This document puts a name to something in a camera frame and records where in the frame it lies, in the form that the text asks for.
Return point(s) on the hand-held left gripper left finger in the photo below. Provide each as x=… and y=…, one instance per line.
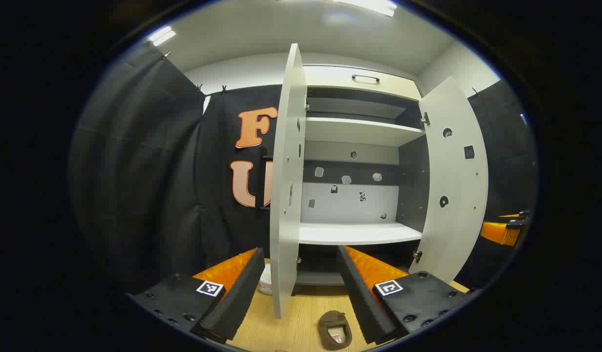
x=242, y=298

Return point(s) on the brown fuzzy shoe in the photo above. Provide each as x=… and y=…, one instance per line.
x=334, y=325

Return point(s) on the white cabinet drawer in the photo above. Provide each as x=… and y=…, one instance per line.
x=330, y=78

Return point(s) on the white shoe cabinet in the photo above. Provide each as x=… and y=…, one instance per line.
x=349, y=132

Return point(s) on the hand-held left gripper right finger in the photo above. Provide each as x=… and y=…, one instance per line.
x=362, y=303

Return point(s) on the white shoe cabinet door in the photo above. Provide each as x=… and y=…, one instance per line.
x=452, y=195
x=286, y=195

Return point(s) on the ceiling light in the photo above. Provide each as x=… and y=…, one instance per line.
x=374, y=6
x=162, y=35

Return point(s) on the small white round object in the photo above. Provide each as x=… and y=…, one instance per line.
x=266, y=281

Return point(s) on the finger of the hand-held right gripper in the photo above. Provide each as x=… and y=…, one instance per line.
x=518, y=214
x=496, y=232

